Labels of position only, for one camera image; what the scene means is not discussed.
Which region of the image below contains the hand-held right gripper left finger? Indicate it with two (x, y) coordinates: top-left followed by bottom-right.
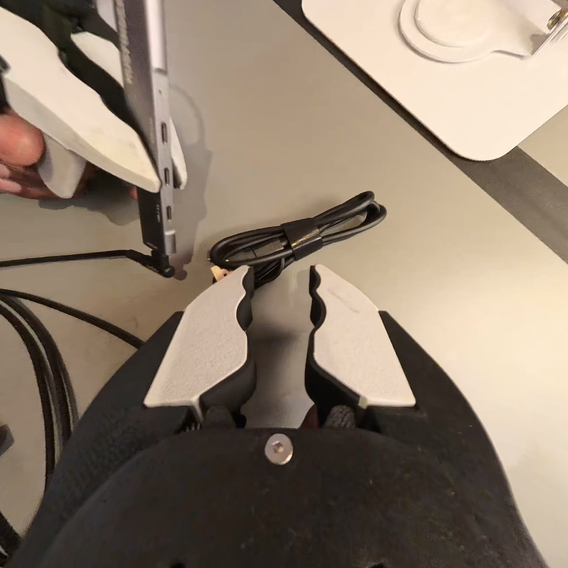
(144, 265), (258, 421)

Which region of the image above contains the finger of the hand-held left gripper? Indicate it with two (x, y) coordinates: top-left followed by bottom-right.
(70, 32), (188, 190)
(0, 7), (161, 194)

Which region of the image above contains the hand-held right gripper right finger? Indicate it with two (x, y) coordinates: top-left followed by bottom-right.
(305, 264), (418, 413)

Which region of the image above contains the grey usb hub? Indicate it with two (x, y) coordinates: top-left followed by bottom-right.
(113, 0), (179, 256)

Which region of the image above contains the black braided usb-c cable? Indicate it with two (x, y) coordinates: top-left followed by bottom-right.
(0, 248), (177, 553)

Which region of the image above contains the black usb cable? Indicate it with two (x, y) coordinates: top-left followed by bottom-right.
(208, 191), (388, 285)

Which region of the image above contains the person's left hand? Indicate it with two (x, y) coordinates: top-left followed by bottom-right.
(0, 111), (89, 200)

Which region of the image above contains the white metal stand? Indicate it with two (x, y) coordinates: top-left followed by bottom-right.
(302, 0), (568, 161)

